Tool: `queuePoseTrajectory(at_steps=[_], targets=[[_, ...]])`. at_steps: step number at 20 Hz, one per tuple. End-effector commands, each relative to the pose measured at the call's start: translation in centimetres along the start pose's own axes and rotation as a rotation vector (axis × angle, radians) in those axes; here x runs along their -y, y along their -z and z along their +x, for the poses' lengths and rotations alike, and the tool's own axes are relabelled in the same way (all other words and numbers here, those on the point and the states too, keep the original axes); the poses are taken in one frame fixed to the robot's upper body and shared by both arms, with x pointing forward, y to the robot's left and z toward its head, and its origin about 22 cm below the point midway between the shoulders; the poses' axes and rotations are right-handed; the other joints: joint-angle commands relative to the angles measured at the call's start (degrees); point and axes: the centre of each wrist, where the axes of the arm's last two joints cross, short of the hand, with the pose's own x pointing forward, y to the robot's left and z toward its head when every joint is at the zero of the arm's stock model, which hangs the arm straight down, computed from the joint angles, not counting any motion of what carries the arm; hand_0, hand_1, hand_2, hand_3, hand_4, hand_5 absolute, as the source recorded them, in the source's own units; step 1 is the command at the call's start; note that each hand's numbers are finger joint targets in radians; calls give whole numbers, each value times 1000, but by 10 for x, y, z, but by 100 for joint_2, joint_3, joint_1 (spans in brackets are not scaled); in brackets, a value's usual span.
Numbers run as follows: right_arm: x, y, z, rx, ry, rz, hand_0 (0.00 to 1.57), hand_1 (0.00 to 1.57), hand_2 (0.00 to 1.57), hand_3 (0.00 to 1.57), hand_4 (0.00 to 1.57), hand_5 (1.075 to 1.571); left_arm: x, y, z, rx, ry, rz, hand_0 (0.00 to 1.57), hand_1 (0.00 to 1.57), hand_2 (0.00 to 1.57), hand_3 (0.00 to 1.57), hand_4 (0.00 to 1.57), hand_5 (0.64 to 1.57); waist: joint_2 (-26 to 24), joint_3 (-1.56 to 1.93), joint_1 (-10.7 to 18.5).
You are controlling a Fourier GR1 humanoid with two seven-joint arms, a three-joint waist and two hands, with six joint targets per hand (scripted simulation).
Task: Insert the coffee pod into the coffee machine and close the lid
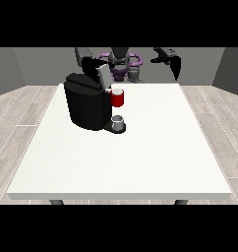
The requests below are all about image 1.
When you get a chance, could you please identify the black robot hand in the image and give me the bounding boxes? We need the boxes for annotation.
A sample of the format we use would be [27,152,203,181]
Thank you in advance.
[81,56,105,82]
[149,53,183,82]

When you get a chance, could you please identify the pale grey machine lid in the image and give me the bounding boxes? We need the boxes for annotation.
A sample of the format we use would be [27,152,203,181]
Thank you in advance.
[96,63,113,91]

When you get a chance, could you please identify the black coffee machine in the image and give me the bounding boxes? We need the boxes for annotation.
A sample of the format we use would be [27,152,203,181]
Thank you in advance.
[63,72,128,135]

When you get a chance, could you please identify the small grey coffee pod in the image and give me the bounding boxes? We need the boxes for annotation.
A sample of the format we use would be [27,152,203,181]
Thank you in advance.
[127,67,141,83]

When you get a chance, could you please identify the red pod holder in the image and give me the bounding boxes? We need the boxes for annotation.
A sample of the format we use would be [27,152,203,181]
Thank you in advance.
[109,88,126,108]

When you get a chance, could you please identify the grey robot trunk purple rings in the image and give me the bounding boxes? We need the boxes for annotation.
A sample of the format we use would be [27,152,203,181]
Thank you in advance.
[95,47,145,83]

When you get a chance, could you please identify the small grey cup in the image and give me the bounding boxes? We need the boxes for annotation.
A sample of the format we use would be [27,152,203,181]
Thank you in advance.
[110,114,126,132]

